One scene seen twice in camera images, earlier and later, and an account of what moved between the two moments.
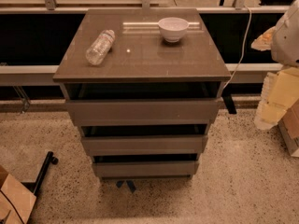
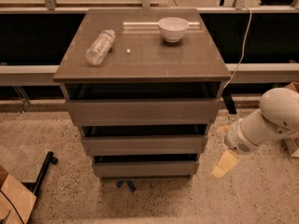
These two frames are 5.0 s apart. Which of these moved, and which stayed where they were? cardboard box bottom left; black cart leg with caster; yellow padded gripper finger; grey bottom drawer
Moved: yellow padded gripper finger
Stayed: grey bottom drawer; black cart leg with caster; cardboard box bottom left
